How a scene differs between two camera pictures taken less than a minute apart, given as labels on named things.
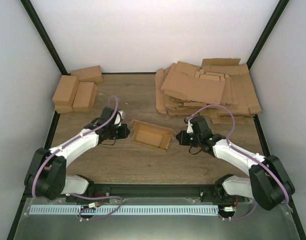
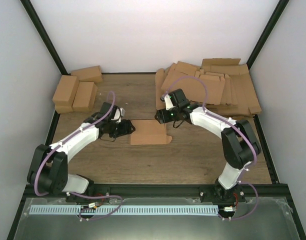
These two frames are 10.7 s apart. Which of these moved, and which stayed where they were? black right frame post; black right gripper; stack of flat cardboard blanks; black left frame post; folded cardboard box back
Moved: black right gripper
Stayed: folded cardboard box back; black right frame post; black left frame post; stack of flat cardboard blanks
